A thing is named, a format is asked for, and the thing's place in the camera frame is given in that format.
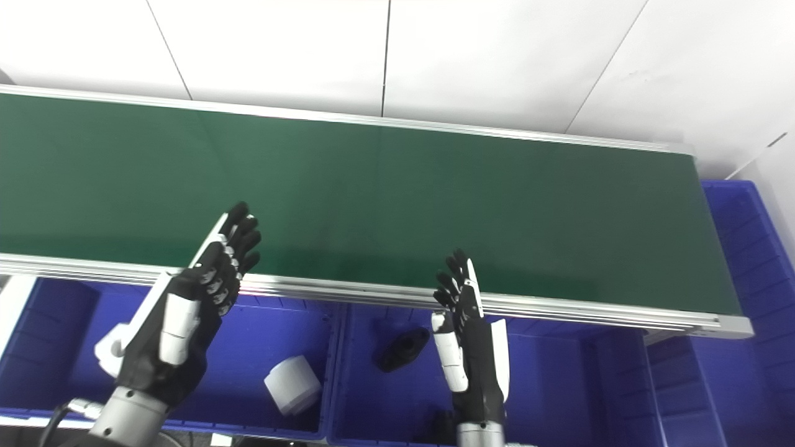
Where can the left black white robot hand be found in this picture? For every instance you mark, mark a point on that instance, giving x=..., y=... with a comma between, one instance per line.
x=161, y=360

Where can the black flanged plastic part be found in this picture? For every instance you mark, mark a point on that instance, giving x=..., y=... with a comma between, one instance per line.
x=400, y=351

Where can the blue plastic bin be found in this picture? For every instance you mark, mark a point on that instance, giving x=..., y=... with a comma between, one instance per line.
x=261, y=335
x=559, y=385
x=751, y=310

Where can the white plastic cylindrical part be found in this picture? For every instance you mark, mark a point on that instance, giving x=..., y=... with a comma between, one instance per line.
x=292, y=385

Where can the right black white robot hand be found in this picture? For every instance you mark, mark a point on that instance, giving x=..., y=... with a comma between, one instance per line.
x=478, y=372

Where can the green conveyor belt aluminium frame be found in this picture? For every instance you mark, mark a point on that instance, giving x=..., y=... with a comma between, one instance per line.
x=404, y=205

